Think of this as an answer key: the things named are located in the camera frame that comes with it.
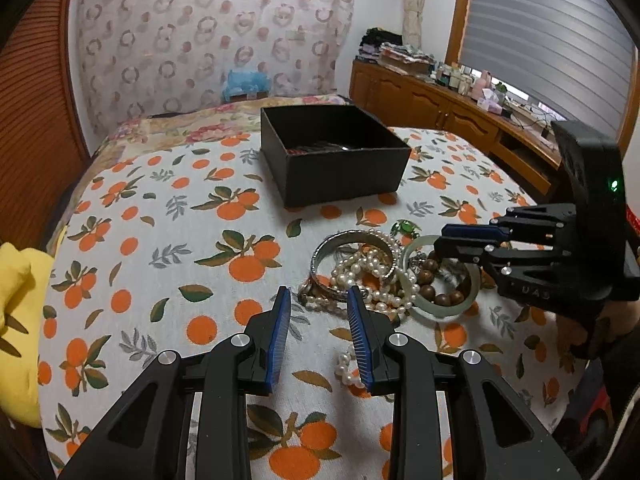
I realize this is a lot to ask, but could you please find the sheer curtain with circles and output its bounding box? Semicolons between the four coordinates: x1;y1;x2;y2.
70;0;356;133

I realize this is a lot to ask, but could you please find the floral blanket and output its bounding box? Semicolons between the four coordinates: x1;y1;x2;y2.
107;92;358;137

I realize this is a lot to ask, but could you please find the small white pearl bracelet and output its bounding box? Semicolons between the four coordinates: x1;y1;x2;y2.
336;345;368;390

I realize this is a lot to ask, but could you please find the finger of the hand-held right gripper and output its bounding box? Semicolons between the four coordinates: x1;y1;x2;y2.
440;203;579;252
433;235;551;277

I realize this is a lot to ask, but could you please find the group of cosmetic bottles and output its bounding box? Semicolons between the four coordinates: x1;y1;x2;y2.
435;60;481;96

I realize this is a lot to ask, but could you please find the brown wooden bead bracelet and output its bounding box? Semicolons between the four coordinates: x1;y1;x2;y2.
417;255;468;308

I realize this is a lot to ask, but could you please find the yellow plush toy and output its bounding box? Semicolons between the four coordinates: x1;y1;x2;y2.
0;242;53;428

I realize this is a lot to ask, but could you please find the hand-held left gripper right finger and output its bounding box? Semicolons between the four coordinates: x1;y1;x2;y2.
346;285;583;480

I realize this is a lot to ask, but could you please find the white pearl necklace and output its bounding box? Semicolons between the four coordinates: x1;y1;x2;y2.
299;230;418;321

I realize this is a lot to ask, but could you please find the grey window blind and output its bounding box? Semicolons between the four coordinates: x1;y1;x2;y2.
457;0;638;136

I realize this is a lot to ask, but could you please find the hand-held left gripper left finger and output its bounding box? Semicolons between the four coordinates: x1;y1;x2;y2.
59;286;292;480

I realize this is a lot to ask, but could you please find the cream window curtain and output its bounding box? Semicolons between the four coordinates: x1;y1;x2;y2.
400;0;426;48

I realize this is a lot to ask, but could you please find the black square box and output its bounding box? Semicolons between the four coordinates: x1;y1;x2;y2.
260;104;412;209

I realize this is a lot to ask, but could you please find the stack of folded clothes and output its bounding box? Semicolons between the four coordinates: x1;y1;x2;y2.
357;27;436;76

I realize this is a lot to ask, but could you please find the silver bangle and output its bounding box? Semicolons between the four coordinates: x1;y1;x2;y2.
310;230;401;298

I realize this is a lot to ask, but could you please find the orange fruit print tablecloth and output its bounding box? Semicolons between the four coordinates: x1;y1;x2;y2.
37;127;593;480

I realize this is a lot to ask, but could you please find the pale green jade bangle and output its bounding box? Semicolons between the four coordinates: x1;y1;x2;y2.
398;235;482;320

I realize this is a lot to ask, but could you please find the pink tissue box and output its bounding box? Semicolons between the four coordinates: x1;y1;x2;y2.
479;72;507;113

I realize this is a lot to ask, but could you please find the blue gauze bag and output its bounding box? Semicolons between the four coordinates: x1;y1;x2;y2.
222;69;271;101

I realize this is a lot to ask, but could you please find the wooden cabinet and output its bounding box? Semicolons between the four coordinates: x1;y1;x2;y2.
350;58;563;198

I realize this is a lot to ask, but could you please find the brown slatted wardrobe door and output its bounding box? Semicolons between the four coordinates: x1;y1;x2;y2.
0;0;93;251

